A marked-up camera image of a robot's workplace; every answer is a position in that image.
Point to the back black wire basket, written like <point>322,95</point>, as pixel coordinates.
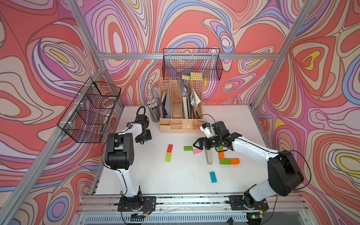
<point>182,61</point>

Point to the beige desk organizer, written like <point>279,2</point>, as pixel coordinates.
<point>182,106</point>

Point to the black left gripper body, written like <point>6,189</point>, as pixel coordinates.
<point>144,137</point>

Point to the dark green block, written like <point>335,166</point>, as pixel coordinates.
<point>225,161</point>

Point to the black white stapler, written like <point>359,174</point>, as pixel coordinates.
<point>208,156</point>

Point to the clear cup of pencils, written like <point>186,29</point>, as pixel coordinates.
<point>154,108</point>

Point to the red wooden block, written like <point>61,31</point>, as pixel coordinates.
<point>170,148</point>

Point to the black wire basket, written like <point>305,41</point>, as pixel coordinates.
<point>88,116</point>
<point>182,61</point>

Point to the orange block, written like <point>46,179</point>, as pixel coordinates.
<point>234,161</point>
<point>221,155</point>

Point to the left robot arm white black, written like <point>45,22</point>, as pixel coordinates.
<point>120,155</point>

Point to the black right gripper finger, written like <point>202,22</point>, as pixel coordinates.
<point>199,145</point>
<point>201,140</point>

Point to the teal block front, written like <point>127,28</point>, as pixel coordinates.
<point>213,177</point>

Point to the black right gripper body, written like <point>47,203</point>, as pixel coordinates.
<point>213,141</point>

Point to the yellow sticky note block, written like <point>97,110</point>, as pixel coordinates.
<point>193,76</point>

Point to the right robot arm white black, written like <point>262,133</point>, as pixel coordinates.
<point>284,174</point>

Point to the left black wire basket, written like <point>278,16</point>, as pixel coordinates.
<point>88,116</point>

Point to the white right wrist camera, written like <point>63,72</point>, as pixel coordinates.
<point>207,129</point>

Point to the metal base rail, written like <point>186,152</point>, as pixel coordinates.
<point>165,209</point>

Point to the pink wooden block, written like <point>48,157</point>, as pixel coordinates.
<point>197,151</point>

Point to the orange block front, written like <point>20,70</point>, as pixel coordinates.
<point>221,155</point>

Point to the light green block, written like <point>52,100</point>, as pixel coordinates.
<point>168,157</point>

